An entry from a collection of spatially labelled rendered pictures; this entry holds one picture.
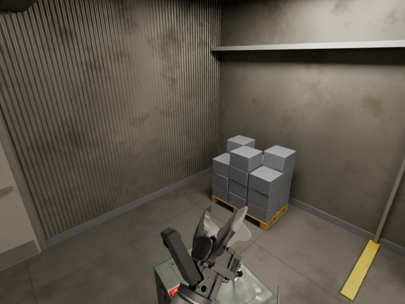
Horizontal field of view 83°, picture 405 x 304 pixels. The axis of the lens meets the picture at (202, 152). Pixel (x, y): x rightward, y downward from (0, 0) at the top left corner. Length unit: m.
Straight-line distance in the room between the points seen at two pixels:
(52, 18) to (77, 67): 0.53
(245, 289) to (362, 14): 3.16
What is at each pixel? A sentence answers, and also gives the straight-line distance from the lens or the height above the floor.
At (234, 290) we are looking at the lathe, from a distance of 1.47.
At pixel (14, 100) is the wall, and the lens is 3.28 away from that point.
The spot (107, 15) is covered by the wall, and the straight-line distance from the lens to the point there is 3.55.
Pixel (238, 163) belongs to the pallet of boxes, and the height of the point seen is 0.94.
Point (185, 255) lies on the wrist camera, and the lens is 0.49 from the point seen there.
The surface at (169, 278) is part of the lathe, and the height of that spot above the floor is 1.26.
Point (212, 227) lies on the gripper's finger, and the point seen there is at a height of 2.04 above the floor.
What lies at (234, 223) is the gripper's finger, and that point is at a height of 2.13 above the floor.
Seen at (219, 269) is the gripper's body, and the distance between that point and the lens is 0.52.
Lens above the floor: 2.44
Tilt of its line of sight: 23 degrees down
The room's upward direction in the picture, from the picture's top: straight up
